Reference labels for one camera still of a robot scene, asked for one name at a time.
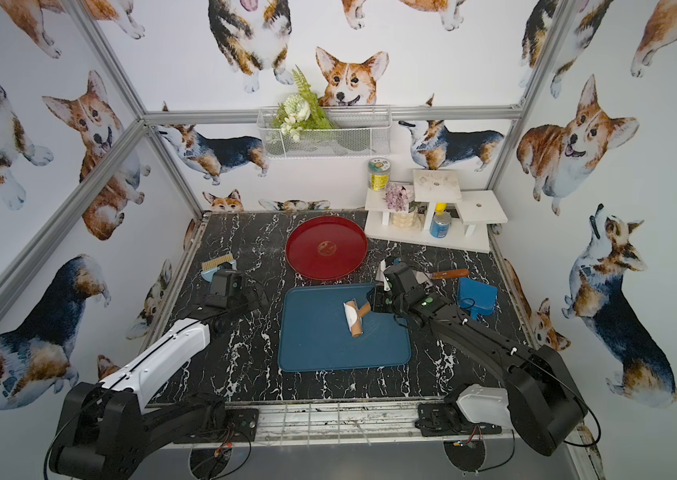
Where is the white dough piece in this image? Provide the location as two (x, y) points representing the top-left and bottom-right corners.
(344, 300), (359, 329)

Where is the wooden dough roller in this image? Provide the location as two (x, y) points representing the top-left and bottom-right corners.
(344, 300), (372, 338)

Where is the blue rectangular tray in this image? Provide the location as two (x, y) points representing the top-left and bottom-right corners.
(278, 284), (412, 373)

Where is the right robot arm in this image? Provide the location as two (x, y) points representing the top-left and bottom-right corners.
(370, 262), (590, 456)

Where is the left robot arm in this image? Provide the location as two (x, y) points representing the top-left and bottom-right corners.
(42, 269), (268, 479)

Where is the blue bottle yellow cap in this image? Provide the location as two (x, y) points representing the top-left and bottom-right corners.
(430, 203), (453, 239)

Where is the blue dustpan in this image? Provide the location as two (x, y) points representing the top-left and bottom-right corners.
(457, 277), (498, 316)

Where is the white tiered shelf stand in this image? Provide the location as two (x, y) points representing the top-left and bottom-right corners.
(365, 170), (508, 253)

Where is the round red tray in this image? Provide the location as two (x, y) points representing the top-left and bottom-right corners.
(286, 216), (369, 281)

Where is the purple flower pot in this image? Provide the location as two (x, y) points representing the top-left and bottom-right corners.
(385, 183), (418, 229)

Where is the yellow green can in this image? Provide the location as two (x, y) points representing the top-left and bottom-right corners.
(368, 158), (392, 191)

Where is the artificial green white plant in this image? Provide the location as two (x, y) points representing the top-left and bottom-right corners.
(272, 66), (334, 142)

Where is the metal scraper wooden handle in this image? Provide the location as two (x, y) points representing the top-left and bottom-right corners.
(414, 269), (470, 285)

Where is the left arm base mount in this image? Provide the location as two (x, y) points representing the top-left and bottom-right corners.
(174, 406), (260, 444)

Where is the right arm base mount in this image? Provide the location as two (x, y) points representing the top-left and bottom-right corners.
(415, 402), (503, 437)

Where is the white wire wall basket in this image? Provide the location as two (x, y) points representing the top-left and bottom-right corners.
(256, 106), (392, 159)

